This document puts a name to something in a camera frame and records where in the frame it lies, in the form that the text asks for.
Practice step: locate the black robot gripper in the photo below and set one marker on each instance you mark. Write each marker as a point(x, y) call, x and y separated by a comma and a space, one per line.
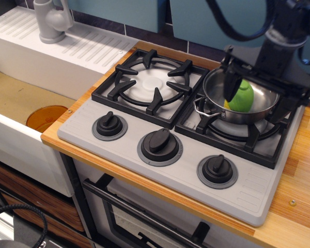
point(272, 66)

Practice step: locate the small steel pot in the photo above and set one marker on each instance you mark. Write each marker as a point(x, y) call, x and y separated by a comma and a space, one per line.
point(212, 104)

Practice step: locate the green toy corncob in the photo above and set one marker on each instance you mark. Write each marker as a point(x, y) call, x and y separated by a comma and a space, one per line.
point(243, 100)

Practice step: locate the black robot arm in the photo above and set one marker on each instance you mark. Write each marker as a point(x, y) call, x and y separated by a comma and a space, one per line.
point(285, 20)

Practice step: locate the right black stove knob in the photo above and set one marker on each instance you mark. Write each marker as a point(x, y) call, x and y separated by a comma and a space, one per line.
point(217, 172)

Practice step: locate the black stove knob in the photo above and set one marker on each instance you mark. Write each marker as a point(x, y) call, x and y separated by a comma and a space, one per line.
point(217, 172)
point(109, 127)
point(160, 148)

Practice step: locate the grey toy stove top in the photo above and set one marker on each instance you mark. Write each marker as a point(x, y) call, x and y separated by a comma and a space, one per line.
point(249, 199)

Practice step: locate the middle black stove knob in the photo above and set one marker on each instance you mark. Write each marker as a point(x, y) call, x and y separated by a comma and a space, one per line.
point(160, 148)

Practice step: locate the left black stove knob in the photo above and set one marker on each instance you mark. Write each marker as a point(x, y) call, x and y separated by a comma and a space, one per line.
point(109, 127)

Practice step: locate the black right burner grate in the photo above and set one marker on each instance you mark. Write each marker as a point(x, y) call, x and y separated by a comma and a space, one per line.
point(250, 136)

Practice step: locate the black burner grate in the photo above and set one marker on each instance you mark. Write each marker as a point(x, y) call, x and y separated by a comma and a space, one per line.
point(151, 87)
point(250, 136)

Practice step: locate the black left burner grate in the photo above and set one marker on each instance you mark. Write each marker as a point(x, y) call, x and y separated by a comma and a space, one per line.
point(151, 87)

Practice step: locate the white oven door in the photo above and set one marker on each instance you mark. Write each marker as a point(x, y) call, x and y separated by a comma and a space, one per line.
point(134, 218)

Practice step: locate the grey toy faucet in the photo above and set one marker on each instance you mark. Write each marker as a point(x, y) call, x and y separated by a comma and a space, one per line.
point(52, 23)

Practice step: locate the orange plastic plate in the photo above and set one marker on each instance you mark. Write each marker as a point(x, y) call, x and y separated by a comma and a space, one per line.
point(44, 117)

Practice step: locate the white toy sink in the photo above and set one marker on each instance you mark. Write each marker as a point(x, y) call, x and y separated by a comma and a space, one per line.
point(35, 75)

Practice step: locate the wooden drawer fronts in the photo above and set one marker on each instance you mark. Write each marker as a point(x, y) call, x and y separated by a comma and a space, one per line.
point(64, 222)

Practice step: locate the black oven door handle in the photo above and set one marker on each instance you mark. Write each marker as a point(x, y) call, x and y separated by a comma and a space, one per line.
point(100, 189)

